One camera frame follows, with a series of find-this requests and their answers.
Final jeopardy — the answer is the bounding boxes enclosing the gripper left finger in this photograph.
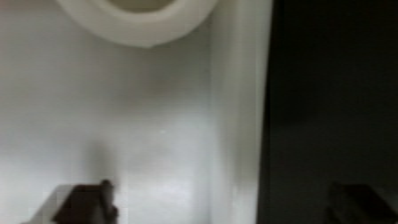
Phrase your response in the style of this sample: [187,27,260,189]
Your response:
[23,180,119,224]

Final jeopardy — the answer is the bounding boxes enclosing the white square tabletop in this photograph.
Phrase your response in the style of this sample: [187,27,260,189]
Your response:
[0,0,274,224]

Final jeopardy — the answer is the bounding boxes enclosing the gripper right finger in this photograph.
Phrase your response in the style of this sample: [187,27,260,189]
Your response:
[327,183,398,224]

